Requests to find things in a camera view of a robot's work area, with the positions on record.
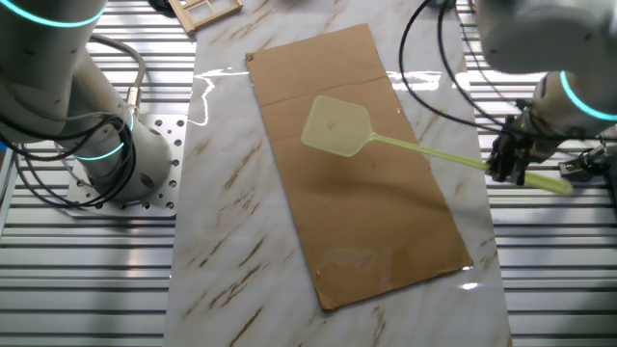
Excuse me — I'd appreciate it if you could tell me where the aluminium mounting plate with holes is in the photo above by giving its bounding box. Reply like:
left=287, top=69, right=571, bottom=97
left=65, top=114, right=189, bottom=219

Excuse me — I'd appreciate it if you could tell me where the small wooden frame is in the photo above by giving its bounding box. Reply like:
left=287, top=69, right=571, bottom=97
left=166, top=0, right=245, bottom=36

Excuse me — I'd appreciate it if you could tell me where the grey metal clamp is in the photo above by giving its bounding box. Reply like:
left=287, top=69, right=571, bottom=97
left=557, top=143, right=617, bottom=184

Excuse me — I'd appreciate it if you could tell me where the brown cardboard sheet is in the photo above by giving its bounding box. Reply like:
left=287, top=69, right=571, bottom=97
left=244, top=22, right=475, bottom=312

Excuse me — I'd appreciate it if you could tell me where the black cable bundle at base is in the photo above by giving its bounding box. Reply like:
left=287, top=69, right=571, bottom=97
left=0, top=117, right=138, bottom=211

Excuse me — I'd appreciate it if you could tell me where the pale green plastic flyswatter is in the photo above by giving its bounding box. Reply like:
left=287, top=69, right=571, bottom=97
left=300, top=93, right=576, bottom=197

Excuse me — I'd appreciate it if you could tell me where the long black gripper cable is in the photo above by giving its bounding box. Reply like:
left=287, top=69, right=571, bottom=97
left=397, top=0, right=617, bottom=145
left=435, top=0, right=521, bottom=132

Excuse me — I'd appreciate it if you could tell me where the thick grey cable metal plug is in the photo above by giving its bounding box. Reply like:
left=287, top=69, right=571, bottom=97
left=85, top=33, right=148, bottom=118

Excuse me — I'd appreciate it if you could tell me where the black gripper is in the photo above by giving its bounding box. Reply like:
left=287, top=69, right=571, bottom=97
left=485, top=109, right=558, bottom=187

